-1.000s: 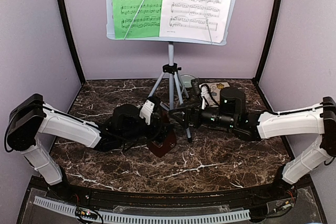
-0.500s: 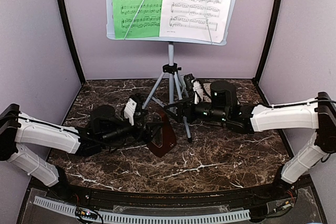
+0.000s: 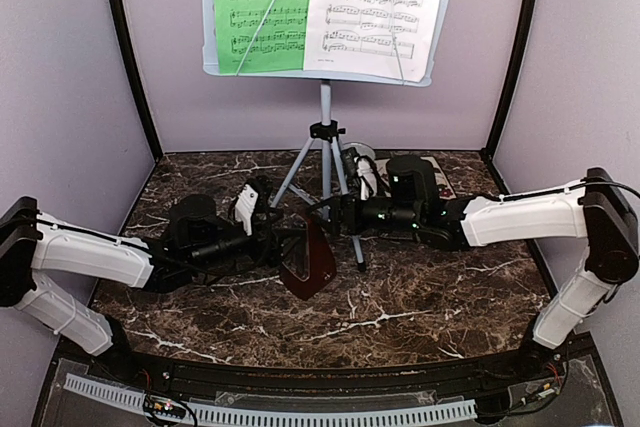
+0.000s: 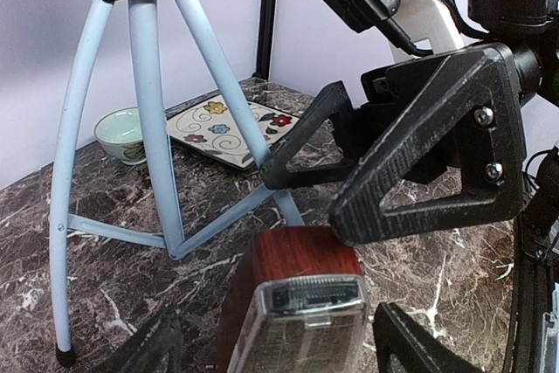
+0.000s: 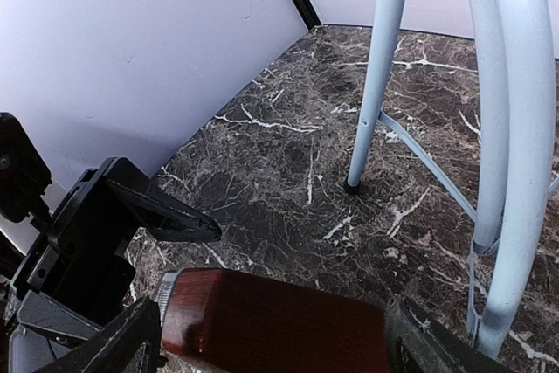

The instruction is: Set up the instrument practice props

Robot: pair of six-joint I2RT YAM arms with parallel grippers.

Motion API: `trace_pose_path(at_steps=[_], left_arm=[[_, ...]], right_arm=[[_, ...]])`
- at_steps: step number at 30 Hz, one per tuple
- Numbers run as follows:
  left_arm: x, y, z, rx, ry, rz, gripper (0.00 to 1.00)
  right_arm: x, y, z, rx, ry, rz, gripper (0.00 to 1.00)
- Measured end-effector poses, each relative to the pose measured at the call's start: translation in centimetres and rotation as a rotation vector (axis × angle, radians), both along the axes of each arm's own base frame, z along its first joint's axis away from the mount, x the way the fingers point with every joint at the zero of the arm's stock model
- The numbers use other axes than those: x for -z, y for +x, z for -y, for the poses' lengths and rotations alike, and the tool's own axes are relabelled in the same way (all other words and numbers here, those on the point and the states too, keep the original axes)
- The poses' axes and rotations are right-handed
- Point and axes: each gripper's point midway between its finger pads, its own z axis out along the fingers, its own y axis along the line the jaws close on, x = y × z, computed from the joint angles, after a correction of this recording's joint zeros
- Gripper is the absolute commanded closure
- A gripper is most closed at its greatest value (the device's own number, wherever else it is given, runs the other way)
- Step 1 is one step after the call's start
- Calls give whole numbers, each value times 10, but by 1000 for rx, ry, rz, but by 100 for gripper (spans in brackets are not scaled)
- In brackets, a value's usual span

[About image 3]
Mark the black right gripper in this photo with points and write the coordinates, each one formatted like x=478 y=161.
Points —
x=338 y=215

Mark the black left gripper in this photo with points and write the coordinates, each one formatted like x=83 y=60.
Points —
x=274 y=255

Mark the red wooden metronome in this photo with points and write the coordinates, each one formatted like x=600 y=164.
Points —
x=304 y=281

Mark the light blue music stand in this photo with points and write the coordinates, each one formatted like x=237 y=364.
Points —
x=326 y=131

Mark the white sheet music page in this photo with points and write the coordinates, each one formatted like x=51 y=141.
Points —
x=393 y=40

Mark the green sheet music page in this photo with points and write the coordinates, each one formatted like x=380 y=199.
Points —
x=259 y=36

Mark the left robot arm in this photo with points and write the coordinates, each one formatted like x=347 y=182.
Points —
x=195 y=242

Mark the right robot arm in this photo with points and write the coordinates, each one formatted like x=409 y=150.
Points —
x=592 y=207

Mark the celadon green bowl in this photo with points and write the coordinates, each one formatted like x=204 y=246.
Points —
x=362 y=149

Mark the floral square plate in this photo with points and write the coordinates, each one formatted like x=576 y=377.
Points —
x=446 y=191

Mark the small circuit board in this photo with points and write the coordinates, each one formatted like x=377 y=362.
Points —
x=161 y=407

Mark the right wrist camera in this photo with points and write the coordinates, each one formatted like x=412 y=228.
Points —
x=362 y=173

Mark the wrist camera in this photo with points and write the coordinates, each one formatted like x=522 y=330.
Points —
x=362 y=173
x=252 y=199

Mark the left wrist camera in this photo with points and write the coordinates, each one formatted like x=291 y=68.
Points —
x=252 y=199

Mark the white slotted cable duct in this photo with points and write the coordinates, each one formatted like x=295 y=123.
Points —
x=253 y=410

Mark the black front rail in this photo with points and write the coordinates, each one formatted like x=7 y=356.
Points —
x=481 y=376

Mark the left black frame post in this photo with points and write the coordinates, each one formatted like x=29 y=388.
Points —
x=129 y=60

